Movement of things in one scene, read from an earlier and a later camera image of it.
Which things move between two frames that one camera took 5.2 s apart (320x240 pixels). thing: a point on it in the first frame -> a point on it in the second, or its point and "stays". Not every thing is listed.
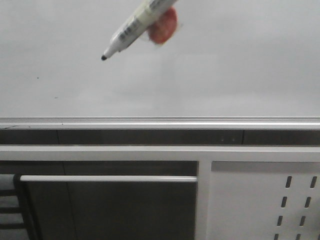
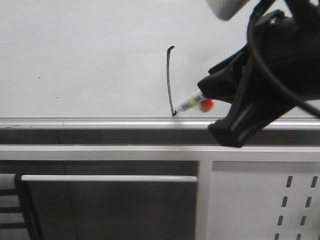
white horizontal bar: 109,179 stays
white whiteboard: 230,65 stays
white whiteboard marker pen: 151,11 -> 193,102
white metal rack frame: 205,155 stays
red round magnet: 163,30 -> 207,105
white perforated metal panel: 263,200 stays
